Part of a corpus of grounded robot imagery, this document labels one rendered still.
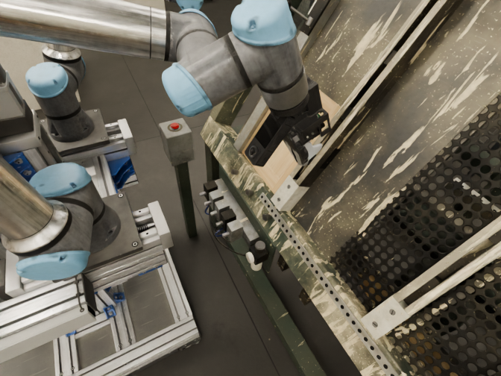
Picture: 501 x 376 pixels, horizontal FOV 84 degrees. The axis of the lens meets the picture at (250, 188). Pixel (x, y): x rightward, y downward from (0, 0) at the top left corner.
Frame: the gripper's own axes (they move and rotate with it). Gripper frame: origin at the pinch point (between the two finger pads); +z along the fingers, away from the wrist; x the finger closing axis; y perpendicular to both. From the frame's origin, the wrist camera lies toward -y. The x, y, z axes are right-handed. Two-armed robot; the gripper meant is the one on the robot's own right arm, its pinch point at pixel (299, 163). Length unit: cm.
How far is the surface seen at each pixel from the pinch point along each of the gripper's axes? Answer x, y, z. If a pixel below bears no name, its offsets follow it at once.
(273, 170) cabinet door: 29, -2, 40
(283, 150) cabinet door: 31.4, 5.2, 35.8
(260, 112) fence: 51, 7, 31
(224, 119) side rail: 74, -6, 43
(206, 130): 76, -17, 44
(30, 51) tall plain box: 272, -107, 31
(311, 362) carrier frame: -31, -40, 107
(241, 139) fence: 52, -5, 39
